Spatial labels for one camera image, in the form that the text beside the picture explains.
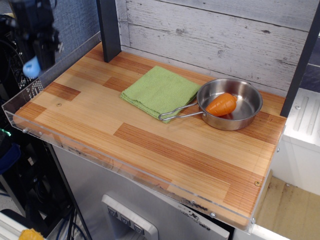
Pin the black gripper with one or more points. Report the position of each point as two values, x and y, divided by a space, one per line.
34 21

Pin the blue and grey toy spoon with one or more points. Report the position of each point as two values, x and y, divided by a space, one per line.
31 68

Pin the black plastic crate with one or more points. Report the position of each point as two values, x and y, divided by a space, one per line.
11 57

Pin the green folded cloth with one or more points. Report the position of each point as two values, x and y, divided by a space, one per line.
160 91

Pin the yellow object at bottom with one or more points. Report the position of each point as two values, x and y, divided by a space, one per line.
30 234

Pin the orange toy carrot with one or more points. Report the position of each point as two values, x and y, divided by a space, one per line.
222 105

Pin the silver toy appliance panel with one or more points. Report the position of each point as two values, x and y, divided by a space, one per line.
127 225

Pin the white ribbed side counter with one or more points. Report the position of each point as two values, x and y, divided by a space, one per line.
303 122

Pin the clear acrylic table guard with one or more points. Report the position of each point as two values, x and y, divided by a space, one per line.
219 173

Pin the dark grey left post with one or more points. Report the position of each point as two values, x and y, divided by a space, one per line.
109 28

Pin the dark grey post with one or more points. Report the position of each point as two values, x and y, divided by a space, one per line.
302 63
109 28

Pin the steel pan with wire handle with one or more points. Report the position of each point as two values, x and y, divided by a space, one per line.
249 104

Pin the dark grey right post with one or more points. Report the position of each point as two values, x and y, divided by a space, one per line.
302 63

